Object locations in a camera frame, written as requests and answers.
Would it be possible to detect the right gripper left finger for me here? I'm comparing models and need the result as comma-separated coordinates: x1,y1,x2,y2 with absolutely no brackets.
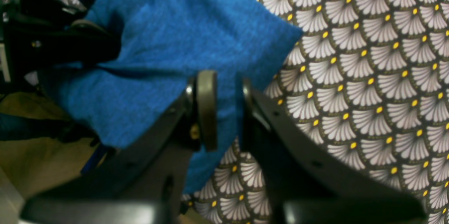
19,70,217,224

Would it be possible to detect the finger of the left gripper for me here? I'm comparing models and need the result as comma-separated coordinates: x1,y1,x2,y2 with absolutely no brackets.
4,20,121,74

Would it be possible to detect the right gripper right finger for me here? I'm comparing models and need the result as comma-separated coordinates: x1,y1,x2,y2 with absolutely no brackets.
240,78,427,224

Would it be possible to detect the blue long-sleeve T-shirt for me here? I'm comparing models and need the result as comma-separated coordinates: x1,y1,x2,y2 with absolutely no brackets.
39,0,303,194

